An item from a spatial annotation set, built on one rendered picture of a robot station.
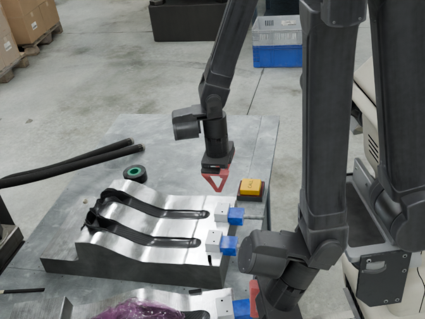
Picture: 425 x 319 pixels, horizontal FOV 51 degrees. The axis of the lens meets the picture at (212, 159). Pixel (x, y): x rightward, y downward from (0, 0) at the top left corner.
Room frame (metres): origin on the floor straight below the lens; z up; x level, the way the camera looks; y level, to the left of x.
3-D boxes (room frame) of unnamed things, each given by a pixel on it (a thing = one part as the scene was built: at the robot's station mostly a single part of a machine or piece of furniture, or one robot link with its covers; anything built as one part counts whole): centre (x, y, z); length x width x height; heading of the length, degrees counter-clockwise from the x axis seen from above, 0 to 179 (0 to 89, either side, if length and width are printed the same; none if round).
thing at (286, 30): (3.98, -0.83, 0.28); 0.61 x 0.41 x 0.15; 72
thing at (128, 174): (1.25, 0.27, 0.82); 0.08 x 0.08 x 0.04
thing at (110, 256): (0.92, 0.22, 0.87); 0.50 x 0.26 x 0.14; 74
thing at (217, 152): (0.91, -0.02, 1.12); 0.10 x 0.07 x 0.07; 164
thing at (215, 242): (0.79, -0.02, 0.89); 0.13 x 0.05 x 0.05; 74
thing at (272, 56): (3.98, -0.83, 0.11); 0.61 x 0.41 x 0.22; 72
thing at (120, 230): (0.91, 0.21, 0.92); 0.35 x 0.16 x 0.09; 74
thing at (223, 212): (0.90, -0.05, 0.89); 0.13 x 0.05 x 0.05; 74
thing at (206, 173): (0.89, -0.01, 1.05); 0.07 x 0.07 x 0.09; 74
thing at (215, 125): (0.91, -0.01, 1.18); 0.07 x 0.06 x 0.07; 92
